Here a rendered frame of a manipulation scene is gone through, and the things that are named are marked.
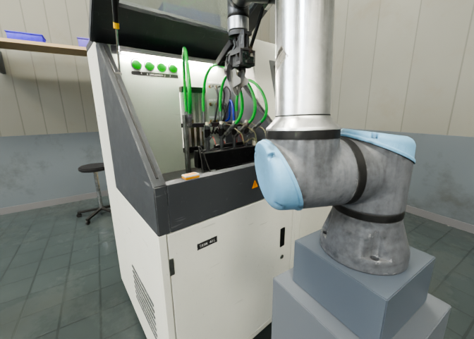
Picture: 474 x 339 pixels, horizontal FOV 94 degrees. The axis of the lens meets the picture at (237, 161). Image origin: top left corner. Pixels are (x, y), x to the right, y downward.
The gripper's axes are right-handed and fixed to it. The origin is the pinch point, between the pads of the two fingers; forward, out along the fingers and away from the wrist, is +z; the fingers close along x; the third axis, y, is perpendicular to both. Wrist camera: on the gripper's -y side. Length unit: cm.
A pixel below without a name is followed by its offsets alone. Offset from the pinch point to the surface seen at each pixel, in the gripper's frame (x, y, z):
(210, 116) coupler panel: 18, -47, 11
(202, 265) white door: -22, 7, 61
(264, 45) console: 45, -29, -29
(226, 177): -10.1, 6.9, 30.7
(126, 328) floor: -42, -46, 123
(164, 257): -35, 7, 52
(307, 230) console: 45, 7, 73
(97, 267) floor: -47, -113, 123
